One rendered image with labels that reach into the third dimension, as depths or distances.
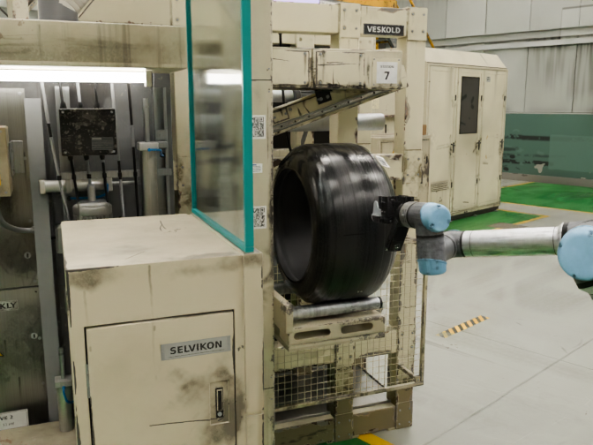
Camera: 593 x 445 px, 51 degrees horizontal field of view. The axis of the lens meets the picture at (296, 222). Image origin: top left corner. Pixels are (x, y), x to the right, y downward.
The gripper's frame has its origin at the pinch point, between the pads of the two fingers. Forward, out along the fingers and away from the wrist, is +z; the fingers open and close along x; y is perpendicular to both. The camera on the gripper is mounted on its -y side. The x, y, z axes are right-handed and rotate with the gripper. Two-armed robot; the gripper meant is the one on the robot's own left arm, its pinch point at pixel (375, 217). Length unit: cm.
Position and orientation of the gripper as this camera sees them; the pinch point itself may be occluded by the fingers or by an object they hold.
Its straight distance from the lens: 196.8
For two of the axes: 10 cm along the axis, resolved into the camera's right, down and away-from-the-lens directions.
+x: -9.3, 0.6, -3.6
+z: -3.6, -0.7, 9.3
